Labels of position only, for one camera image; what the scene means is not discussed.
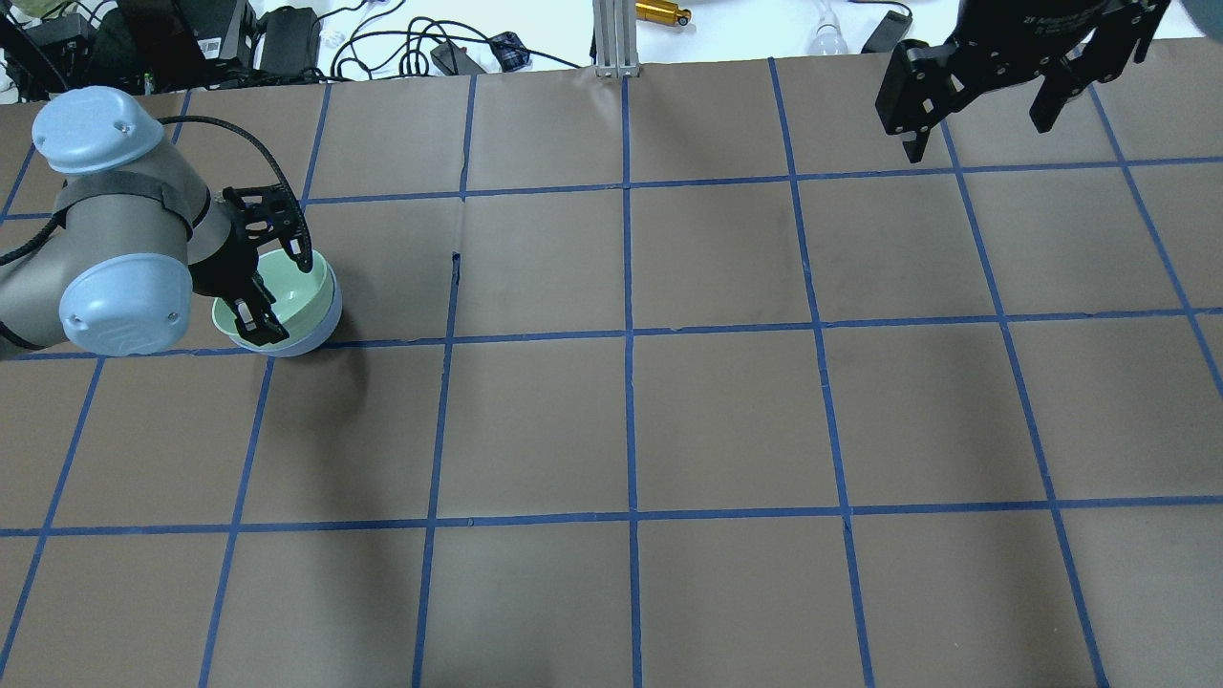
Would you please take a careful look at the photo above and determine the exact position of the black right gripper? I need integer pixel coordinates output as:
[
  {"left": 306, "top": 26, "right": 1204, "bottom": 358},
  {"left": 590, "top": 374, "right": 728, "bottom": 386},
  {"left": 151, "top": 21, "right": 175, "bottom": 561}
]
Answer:
[{"left": 874, "top": 1, "right": 1170, "bottom": 164}]

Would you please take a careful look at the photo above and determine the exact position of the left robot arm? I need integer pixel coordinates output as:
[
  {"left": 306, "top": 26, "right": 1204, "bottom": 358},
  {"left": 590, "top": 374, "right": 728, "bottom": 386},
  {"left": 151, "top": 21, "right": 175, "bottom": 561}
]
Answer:
[{"left": 1, "top": 86, "right": 316, "bottom": 358}]

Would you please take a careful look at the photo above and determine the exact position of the aluminium frame post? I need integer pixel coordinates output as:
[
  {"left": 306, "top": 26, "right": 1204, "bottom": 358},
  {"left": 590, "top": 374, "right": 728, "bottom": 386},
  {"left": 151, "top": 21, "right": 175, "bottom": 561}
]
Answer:
[{"left": 592, "top": 0, "right": 641, "bottom": 78}]

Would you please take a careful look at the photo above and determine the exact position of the brown paper table cover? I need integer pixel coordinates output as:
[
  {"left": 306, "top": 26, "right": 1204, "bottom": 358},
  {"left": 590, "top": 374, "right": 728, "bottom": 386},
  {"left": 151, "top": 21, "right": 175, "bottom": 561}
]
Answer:
[{"left": 2, "top": 39, "right": 1222, "bottom": 687}]

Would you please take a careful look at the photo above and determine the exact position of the gold metal cylinder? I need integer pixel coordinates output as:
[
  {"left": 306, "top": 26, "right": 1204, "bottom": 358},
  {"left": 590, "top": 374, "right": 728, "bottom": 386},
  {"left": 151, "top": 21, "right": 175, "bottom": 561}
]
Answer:
[{"left": 634, "top": 0, "right": 692, "bottom": 27}]

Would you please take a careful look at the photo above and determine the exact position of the green bowl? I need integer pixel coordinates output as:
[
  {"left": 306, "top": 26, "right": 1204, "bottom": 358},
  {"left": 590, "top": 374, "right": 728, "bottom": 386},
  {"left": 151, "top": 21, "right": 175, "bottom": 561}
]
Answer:
[{"left": 212, "top": 249, "right": 342, "bottom": 357}]

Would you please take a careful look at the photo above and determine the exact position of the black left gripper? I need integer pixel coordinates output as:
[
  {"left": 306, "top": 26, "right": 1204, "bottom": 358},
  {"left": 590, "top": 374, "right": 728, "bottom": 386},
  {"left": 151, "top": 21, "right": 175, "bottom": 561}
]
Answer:
[{"left": 190, "top": 185, "right": 314, "bottom": 347}]

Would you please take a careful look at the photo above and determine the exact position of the black power adapter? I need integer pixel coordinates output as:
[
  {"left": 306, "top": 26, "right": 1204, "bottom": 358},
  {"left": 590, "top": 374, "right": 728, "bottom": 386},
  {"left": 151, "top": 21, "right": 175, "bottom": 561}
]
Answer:
[{"left": 860, "top": 10, "right": 912, "bottom": 54}]

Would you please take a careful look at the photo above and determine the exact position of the black cable bundle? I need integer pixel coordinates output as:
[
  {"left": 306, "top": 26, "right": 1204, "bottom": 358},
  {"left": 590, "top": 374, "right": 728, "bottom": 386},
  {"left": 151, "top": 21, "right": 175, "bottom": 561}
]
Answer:
[{"left": 330, "top": 0, "right": 585, "bottom": 79}]

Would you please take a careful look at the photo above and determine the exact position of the blue bowl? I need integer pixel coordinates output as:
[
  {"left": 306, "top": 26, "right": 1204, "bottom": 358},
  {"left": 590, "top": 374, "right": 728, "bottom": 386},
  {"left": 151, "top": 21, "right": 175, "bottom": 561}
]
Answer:
[{"left": 214, "top": 269, "right": 342, "bottom": 357}]

